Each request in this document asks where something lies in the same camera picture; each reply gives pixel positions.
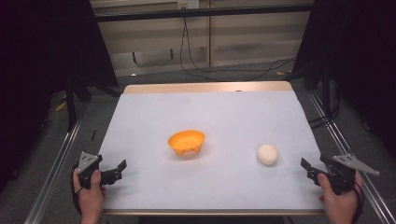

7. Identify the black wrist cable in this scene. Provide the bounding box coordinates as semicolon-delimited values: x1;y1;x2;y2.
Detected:
351;181;366;224
70;163;84;217

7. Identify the white table mat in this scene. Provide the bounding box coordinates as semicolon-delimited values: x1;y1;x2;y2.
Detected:
98;90;325;211

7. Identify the black horizontal bar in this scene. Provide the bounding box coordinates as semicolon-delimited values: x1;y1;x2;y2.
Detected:
92;3;316;23

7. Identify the metal floor rail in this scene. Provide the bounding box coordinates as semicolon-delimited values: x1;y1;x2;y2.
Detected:
23;115;86;224
307;91;396;224

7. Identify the white round bun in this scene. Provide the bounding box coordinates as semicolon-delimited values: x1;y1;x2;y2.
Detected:
256;143;279;167

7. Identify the person's right hand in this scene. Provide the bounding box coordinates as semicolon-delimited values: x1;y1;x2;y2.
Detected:
317;172;364;224

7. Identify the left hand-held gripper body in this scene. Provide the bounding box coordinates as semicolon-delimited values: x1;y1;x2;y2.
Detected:
76;151;104;190

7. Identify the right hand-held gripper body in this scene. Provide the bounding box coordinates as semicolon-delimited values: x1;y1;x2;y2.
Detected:
319;153;381;196

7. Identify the black floor cable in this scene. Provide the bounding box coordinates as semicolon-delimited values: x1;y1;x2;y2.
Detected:
178;16;297;83

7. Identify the black metal stand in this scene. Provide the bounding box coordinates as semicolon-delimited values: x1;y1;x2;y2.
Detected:
307;62;341;129
64;69;92;133

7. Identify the white wall socket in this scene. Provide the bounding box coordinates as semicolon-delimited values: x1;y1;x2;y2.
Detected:
177;0;200;10

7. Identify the person's left hand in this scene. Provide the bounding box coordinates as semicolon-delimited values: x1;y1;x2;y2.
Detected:
72;168;107;224

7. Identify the orange plastic bowl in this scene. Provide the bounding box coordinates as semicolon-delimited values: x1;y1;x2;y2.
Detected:
167;129;206;158

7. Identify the black curtain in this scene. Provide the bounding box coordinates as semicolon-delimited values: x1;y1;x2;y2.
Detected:
290;0;396;150
0;0;120;194

